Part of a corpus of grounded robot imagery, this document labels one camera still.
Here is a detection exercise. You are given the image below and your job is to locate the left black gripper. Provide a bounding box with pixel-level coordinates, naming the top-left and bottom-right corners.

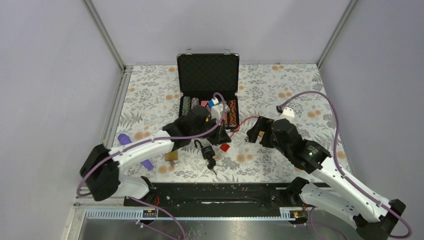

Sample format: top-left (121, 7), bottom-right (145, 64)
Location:
top-left (191, 115), bottom-right (231, 146)

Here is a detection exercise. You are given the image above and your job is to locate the red cable lock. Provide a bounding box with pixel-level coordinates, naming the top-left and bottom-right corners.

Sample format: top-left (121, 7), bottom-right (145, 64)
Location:
top-left (219, 116), bottom-right (259, 152)

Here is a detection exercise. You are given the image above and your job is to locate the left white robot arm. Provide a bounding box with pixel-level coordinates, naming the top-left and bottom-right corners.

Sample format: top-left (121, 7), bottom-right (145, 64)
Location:
top-left (79, 103), bottom-right (231, 206)

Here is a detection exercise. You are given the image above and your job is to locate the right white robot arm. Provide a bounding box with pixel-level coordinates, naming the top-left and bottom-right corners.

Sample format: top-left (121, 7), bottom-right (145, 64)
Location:
top-left (246, 116), bottom-right (406, 240)

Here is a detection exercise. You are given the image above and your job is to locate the black padlock with keys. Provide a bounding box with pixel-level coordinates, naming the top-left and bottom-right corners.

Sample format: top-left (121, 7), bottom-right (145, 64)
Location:
top-left (194, 139), bottom-right (218, 176)

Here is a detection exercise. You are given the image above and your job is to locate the brass padlock long shackle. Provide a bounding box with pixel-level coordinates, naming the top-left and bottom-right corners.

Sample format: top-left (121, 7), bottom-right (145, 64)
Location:
top-left (164, 150), bottom-right (179, 167)

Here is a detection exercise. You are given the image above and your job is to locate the black poker chip case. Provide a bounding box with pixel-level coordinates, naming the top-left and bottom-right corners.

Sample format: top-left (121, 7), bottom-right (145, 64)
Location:
top-left (176, 53), bottom-right (240, 131)

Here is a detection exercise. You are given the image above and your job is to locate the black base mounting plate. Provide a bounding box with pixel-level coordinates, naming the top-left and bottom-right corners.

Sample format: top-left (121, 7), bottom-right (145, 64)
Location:
top-left (142, 183), bottom-right (304, 218)

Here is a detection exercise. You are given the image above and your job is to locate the floral tablecloth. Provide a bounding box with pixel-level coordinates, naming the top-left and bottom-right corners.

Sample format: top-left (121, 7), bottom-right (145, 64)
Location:
top-left (109, 64), bottom-right (350, 183)

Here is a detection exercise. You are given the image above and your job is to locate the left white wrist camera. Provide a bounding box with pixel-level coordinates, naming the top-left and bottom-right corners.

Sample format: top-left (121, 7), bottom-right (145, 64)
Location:
top-left (210, 102), bottom-right (230, 121)

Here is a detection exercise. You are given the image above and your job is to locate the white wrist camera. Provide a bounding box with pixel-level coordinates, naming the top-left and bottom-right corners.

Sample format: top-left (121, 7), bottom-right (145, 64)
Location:
top-left (210, 102), bottom-right (230, 121)
top-left (276, 105), bottom-right (295, 122)

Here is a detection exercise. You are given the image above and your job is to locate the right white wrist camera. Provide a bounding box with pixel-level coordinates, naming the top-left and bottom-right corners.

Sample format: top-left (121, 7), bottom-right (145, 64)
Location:
top-left (276, 105), bottom-right (295, 122)

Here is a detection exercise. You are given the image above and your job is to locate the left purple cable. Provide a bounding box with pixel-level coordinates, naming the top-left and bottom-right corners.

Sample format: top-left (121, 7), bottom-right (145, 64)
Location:
top-left (76, 92), bottom-right (229, 198)

